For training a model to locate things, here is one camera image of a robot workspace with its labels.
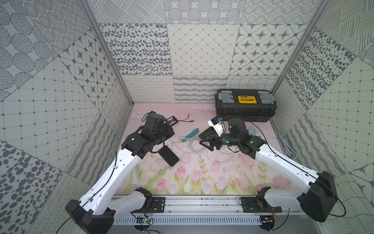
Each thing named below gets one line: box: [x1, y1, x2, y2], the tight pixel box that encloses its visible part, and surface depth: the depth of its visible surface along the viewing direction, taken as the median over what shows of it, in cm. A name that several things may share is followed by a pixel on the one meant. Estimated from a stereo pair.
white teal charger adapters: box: [248, 127, 258, 136], surface depth 97 cm
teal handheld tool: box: [181, 127, 200, 143], surface depth 103 cm
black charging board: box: [166, 115, 179, 127], surface depth 109 cm
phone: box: [158, 145, 180, 167], surface depth 93 cm
